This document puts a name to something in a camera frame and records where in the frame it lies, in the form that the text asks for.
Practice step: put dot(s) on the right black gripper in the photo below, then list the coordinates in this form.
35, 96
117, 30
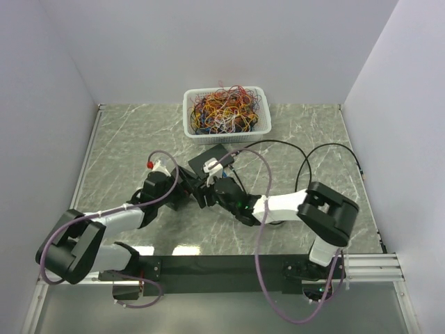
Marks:
204, 190

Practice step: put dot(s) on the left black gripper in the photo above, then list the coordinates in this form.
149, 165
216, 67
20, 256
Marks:
188, 181

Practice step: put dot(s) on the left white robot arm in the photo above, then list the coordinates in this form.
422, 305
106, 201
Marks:
138, 212

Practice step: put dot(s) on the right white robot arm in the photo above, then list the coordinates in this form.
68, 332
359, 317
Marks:
328, 213

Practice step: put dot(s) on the white plastic basket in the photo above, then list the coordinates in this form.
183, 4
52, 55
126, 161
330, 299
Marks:
226, 114

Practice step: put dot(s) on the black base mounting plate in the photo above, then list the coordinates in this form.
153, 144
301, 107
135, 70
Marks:
185, 274

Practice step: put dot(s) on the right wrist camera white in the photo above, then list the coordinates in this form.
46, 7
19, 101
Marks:
213, 171

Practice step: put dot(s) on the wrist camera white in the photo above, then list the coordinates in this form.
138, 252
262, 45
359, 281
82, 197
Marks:
157, 166
213, 171

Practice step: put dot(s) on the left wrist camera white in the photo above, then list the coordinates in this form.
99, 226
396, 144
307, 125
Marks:
157, 166

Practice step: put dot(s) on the aluminium frame rail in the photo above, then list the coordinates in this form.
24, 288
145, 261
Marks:
68, 252

